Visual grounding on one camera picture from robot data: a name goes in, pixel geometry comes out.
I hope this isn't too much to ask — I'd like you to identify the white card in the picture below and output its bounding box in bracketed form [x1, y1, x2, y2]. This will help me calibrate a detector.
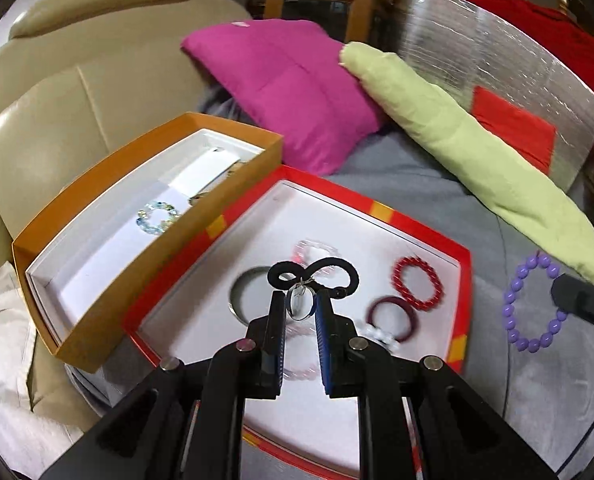
[169, 147, 242, 196]

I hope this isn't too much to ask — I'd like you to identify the purple beaded bracelet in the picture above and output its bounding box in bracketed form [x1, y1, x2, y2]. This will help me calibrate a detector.
[502, 254, 569, 353]

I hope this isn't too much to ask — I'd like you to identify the magenta pillow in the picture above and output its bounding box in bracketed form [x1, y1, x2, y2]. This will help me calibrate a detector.
[181, 19, 388, 177]

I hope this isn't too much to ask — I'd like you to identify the dark red bangle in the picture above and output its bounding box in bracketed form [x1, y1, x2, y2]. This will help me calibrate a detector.
[367, 296, 420, 343]

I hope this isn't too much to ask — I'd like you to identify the orange cardboard box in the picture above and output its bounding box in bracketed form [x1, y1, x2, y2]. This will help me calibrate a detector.
[12, 112, 284, 372]

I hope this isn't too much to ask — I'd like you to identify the iridescent crystal bracelet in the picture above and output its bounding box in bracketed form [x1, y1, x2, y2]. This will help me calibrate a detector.
[136, 201, 178, 233]

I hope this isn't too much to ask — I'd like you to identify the red beaded bracelet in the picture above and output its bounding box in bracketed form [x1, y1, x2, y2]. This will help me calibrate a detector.
[392, 255, 445, 311]

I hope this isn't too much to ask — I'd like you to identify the pink clear beaded bracelet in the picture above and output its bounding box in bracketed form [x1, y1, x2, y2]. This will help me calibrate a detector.
[282, 320, 328, 382]

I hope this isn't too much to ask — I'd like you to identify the silver quilted foil board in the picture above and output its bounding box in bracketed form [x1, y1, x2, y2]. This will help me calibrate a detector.
[394, 0, 594, 193]

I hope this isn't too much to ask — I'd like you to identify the red jewelry box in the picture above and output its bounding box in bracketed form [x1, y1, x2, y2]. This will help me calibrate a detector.
[122, 165, 473, 480]

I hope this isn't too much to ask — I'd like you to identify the grey blanket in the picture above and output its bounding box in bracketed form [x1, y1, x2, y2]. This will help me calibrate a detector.
[197, 85, 594, 476]

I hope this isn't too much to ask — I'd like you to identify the white pearl bracelet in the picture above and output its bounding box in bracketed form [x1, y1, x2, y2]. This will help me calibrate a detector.
[357, 322, 400, 353]

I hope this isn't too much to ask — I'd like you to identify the beige leather sofa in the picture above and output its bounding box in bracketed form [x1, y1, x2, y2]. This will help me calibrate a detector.
[0, 0, 258, 426]

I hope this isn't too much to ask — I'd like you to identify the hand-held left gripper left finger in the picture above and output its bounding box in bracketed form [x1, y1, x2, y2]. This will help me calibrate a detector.
[37, 290, 288, 480]

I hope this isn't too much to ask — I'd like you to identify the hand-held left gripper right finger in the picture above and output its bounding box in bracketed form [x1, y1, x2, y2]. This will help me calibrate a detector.
[314, 290, 563, 480]

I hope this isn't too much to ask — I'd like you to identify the red pillow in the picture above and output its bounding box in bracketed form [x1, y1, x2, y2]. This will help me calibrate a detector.
[472, 86, 557, 173]

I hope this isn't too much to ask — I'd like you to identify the pink clear bead bracelet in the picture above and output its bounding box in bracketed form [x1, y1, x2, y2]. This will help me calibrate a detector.
[292, 240, 340, 268]

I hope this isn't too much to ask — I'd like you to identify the light green pillow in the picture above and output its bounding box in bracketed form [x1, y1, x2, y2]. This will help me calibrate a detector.
[339, 42, 594, 285]

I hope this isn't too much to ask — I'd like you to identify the red cloth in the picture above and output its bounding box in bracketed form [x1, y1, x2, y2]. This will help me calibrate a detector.
[460, 0, 594, 103]

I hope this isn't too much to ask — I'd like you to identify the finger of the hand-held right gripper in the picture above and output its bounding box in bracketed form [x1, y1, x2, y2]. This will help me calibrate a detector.
[550, 274, 594, 338]

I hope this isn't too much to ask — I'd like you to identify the silver bangle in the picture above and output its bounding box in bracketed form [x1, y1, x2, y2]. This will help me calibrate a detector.
[229, 266, 278, 323]

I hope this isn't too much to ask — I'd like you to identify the black hair tie with charm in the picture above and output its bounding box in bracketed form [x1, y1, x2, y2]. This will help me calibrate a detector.
[267, 257, 360, 322]

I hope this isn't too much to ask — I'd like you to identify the white cloth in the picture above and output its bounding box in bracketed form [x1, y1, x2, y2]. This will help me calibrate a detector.
[0, 260, 98, 480]

